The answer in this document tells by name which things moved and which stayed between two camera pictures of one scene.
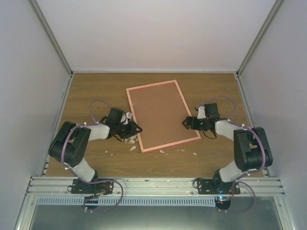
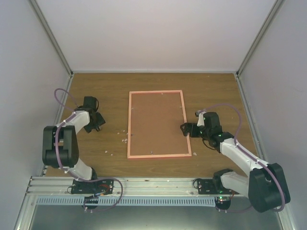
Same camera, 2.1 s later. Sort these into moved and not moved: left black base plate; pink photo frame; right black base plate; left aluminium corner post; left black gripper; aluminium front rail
Moved: pink photo frame; left black gripper
Not moved: left black base plate; aluminium front rail; right black base plate; left aluminium corner post
